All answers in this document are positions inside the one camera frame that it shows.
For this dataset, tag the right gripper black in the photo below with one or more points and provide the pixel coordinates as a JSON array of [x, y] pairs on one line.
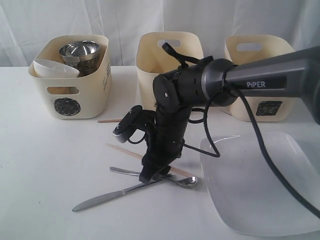
[[165, 140]]

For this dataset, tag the steel table knife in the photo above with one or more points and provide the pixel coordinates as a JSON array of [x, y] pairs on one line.
[[107, 197]]

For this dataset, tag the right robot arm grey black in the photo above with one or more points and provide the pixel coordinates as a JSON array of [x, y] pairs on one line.
[[219, 82]]

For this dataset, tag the steel bowl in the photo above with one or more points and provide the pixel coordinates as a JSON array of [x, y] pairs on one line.
[[81, 55]]

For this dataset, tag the steel fork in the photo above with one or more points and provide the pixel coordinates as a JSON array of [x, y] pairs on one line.
[[162, 175]]

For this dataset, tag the white square plate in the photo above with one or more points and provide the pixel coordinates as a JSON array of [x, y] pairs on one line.
[[246, 194]]

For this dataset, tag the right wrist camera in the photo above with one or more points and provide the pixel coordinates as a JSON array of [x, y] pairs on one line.
[[136, 118]]

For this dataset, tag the steel spoon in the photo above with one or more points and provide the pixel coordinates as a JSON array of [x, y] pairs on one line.
[[186, 183]]

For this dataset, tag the cream bin with triangle mark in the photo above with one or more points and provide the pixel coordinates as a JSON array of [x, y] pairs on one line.
[[152, 60]]

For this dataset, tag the cream bin with circle mark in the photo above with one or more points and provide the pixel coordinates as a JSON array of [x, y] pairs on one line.
[[82, 97]]

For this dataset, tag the white round bowl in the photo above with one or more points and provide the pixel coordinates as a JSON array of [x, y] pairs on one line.
[[49, 69]]

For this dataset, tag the wooden chopstick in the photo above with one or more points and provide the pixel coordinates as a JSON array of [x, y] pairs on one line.
[[138, 156], [109, 121]]

